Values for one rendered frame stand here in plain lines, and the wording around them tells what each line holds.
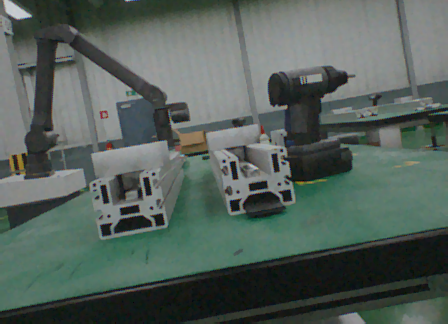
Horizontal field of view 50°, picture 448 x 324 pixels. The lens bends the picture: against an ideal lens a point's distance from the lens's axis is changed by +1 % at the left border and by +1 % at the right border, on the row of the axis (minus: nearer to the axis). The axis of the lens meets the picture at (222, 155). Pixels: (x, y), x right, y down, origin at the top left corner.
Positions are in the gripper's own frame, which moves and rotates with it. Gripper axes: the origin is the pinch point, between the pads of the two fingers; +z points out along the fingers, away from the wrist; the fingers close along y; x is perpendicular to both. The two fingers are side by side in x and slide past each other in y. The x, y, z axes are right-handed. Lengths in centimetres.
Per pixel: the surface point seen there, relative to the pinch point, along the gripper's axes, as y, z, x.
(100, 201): -5, -2, -99
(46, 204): -43.3, 5.1, -3.7
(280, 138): 34.5, -3.8, -32.2
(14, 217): -55, 7, -3
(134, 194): 0, -2, -95
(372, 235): 25, 3, -124
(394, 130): 162, 15, 191
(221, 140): 16, -7, -67
